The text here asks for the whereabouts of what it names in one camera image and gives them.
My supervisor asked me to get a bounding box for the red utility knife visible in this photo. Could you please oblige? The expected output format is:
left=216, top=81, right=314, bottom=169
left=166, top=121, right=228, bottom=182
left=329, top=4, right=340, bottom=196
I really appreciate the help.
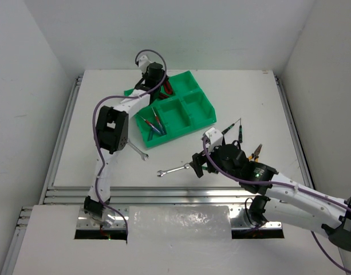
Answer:
left=163, top=80, right=173, bottom=95
left=159, top=93, right=169, bottom=100

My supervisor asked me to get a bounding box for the green-black screwdriver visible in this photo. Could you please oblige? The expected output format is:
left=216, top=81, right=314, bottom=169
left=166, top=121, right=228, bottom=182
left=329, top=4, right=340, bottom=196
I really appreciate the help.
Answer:
left=222, top=118, right=241, bottom=135
left=238, top=118, right=243, bottom=144

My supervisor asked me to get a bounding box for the blue screwdriver red collar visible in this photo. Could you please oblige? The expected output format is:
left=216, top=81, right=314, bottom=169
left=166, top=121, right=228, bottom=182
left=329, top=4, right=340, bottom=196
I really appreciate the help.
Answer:
left=138, top=115, right=162, bottom=136

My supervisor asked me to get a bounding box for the silver wrench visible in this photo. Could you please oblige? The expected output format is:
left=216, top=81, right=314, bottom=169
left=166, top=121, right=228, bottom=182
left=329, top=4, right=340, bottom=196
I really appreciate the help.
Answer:
left=127, top=139, right=149, bottom=161
left=157, top=163, right=190, bottom=178

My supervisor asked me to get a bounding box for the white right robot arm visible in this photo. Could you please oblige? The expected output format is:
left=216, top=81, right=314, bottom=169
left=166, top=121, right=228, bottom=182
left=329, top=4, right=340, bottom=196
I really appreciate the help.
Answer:
left=190, top=144, right=351, bottom=252

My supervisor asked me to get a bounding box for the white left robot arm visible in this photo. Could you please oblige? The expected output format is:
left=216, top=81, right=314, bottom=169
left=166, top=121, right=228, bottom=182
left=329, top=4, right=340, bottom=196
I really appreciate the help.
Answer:
left=84, top=61, right=167, bottom=223

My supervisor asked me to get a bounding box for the yellow pliers right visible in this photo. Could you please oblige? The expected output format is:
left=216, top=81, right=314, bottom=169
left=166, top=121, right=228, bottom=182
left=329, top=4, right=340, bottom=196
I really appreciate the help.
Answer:
left=249, top=144, right=262, bottom=162

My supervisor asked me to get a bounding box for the green six-compartment tray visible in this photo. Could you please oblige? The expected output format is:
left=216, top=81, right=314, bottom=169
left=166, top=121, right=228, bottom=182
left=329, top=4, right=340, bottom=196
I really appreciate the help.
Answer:
left=135, top=70, right=216, bottom=148

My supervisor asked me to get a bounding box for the white foreground cover panel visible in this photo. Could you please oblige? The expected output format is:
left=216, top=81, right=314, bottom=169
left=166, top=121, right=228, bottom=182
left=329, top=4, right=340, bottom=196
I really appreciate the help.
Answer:
left=14, top=205, right=341, bottom=274

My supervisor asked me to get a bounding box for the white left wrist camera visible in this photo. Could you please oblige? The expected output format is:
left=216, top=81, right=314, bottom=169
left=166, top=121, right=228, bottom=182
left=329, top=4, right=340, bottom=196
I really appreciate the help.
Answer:
left=137, top=55, right=151, bottom=72

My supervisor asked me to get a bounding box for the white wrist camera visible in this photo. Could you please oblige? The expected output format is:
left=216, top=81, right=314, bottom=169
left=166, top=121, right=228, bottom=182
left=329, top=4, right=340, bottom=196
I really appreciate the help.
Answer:
left=203, top=127, right=224, bottom=152
left=137, top=55, right=151, bottom=72

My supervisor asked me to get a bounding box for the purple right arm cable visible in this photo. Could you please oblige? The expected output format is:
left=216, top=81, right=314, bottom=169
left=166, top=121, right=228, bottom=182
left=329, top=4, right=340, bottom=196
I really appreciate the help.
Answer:
left=202, top=136, right=351, bottom=274

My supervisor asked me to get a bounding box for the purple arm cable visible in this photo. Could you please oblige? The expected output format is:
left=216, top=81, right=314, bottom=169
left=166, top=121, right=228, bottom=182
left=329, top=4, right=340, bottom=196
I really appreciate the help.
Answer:
left=202, top=136, right=351, bottom=274
left=92, top=49, right=167, bottom=238

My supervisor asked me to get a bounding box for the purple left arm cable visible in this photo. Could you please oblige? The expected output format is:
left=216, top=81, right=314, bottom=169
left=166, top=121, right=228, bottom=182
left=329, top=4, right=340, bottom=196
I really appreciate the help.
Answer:
left=92, top=49, right=167, bottom=238

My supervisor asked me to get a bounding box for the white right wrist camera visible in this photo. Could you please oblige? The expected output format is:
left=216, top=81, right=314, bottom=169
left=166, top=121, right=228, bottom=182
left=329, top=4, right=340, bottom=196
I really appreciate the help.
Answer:
left=203, top=127, right=224, bottom=152

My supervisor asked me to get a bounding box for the aluminium front rail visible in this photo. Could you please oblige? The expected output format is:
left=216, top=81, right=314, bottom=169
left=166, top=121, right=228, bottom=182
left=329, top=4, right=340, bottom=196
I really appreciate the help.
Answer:
left=40, top=187, right=255, bottom=205

